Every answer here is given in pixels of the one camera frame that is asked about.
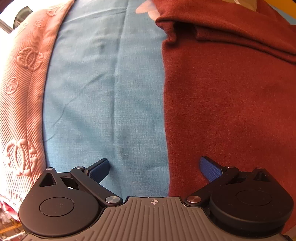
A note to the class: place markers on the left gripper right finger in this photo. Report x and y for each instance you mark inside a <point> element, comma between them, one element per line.
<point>217,175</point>

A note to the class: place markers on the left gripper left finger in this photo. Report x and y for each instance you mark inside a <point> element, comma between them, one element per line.
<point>88,179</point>

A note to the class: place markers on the dark red knit sweater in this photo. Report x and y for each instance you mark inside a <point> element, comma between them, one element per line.
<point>229,90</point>

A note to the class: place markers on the light blue bed sheet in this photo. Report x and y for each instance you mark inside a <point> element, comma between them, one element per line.
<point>104,96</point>

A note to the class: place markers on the pink embroidered blanket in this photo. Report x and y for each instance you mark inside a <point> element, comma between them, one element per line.
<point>22,91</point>

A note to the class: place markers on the orange headboard panel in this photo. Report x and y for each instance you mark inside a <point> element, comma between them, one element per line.
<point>286,8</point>

